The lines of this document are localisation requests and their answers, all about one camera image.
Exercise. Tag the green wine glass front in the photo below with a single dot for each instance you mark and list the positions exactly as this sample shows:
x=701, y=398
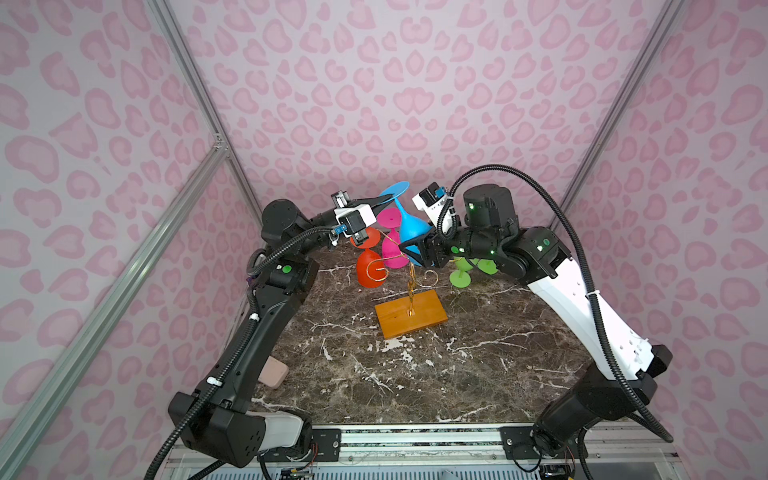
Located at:
x=460, y=278

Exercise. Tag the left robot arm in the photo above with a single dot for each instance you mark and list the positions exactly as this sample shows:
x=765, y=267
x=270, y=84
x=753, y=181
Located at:
x=215, y=419

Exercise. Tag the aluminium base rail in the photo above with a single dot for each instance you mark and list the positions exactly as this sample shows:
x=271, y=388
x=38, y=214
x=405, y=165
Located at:
x=615, y=450

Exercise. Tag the blue wine glass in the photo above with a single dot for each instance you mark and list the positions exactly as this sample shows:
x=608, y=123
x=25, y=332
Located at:
x=411, y=227

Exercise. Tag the red wine glass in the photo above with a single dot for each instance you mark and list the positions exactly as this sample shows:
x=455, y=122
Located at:
x=367, y=254

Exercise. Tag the wooden rack base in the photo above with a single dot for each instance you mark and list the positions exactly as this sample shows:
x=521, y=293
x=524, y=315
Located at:
x=395, y=322

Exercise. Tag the pink sponge block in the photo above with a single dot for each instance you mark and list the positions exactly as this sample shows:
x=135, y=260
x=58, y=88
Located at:
x=273, y=373

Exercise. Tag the diagonal aluminium frame bar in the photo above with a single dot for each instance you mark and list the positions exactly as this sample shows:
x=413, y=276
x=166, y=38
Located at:
x=34, y=420

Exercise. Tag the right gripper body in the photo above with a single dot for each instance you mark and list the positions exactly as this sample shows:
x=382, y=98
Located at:
x=456, y=243

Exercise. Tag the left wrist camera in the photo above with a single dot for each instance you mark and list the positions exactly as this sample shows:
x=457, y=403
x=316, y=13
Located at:
x=353, y=220

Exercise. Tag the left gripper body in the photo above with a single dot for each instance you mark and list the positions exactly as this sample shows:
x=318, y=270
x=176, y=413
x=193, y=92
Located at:
x=317, y=224

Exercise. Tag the gold wire glass rack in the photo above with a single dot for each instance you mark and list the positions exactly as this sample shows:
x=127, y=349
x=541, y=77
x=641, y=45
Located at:
x=414, y=270

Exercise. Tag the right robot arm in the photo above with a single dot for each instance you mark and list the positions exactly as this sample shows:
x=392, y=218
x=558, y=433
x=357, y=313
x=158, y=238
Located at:
x=621, y=376

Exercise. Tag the green wine glass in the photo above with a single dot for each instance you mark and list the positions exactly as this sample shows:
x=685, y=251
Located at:
x=460, y=278
x=487, y=266

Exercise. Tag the magenta wine glass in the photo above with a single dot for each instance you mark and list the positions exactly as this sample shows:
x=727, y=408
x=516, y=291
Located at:
x=390, y=220

